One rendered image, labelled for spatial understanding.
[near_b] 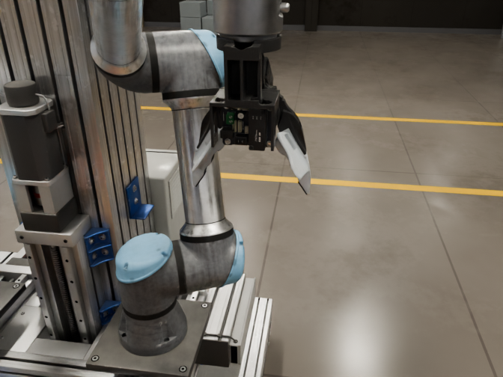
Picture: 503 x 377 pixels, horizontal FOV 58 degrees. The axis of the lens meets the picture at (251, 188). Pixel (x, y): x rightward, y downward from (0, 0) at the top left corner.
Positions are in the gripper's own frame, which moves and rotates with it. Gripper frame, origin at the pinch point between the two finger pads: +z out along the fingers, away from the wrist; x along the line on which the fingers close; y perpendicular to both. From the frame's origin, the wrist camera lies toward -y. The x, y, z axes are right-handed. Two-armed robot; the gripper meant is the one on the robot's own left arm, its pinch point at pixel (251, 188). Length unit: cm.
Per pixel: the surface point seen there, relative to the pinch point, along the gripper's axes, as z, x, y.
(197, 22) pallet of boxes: 77, -194, -712
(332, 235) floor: 152, 25, -223
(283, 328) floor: 152, -2, -129
